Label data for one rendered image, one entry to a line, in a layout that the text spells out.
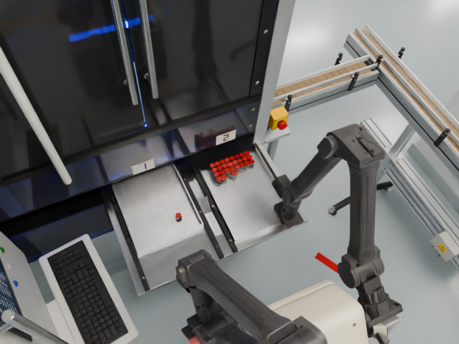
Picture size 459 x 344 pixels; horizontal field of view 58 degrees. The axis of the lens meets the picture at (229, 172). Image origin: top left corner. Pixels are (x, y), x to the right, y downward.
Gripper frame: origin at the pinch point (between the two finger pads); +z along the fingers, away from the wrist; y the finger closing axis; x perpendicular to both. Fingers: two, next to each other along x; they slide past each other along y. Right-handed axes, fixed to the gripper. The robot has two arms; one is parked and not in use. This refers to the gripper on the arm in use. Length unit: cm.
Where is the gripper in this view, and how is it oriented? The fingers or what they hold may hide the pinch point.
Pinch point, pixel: (284, 223)
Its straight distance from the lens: 160.2
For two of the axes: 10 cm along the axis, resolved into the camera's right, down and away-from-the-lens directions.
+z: -0.5, 5.2, 8.5
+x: -9.0, 3.4, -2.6
